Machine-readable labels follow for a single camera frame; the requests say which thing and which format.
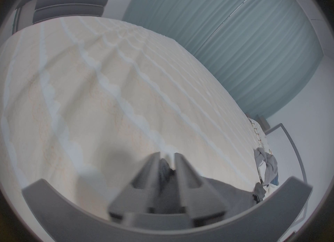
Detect grey bedside table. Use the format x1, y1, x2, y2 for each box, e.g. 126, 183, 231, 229
257, 114, 271, 132

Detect pile of clothes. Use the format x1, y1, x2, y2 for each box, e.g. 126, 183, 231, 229
254, 147, 279, 186

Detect blue-green curtain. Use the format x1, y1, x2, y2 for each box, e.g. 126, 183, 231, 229
193, 0, 326, 119
122, 0, 270, 56

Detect bed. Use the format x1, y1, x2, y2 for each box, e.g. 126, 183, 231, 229
0, 16, 306, 219

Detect white printed pillow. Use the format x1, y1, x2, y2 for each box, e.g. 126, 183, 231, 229
246, 117, 272, 156

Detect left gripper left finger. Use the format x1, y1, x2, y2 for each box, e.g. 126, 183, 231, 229
108, 152, 161, 222

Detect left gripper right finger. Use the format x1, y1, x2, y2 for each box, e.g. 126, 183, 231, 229
174, 153, 228, 227

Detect black trousers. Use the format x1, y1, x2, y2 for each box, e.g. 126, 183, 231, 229
157, 158, 267, 214

